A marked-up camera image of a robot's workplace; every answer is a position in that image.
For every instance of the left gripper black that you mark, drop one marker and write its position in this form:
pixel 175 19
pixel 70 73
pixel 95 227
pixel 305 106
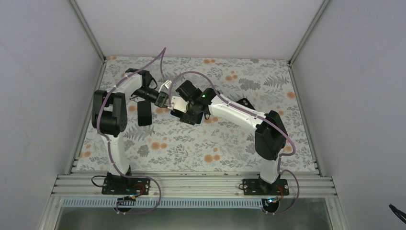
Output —
pixel 165 97

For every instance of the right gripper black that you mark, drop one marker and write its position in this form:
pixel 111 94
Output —
pixel 191 119

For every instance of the black bare phone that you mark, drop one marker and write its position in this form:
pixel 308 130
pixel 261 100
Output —
pixel 144 113

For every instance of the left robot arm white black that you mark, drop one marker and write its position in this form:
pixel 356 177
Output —
pixel 109 118

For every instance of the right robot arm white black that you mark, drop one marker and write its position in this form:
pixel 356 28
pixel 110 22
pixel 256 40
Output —
pixel 269 132

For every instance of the black object at right edge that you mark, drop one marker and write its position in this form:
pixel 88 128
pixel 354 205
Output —
pixel 398 213

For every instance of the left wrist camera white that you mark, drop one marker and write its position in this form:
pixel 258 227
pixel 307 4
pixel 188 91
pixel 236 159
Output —
pixel 166 84

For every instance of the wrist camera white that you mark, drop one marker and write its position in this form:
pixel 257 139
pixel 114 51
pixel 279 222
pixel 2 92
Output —
pixel 166 84
pixel 177 103

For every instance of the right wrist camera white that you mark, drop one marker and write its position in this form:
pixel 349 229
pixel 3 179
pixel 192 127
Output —
pixel 177 103

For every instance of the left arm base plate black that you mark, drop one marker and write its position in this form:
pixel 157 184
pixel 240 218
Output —
pixel 126 186

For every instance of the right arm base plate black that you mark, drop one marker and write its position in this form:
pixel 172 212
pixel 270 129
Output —
pixel 258 187

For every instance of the left aluminium frame post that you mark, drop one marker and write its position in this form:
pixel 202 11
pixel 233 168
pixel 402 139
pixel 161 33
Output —
pixel 84 24

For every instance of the aluminium frame post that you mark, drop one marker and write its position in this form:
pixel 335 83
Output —
pixel 84 24
pixel 309 30

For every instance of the aluminium rail front frame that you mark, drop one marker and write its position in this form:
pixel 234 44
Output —
pixel 200 186

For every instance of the slotted grey cable duct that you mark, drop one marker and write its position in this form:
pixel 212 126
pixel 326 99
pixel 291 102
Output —
pixel 165 202

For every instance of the right aluminium frame post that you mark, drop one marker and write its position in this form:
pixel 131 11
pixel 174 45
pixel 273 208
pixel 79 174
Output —
pixel 309 30

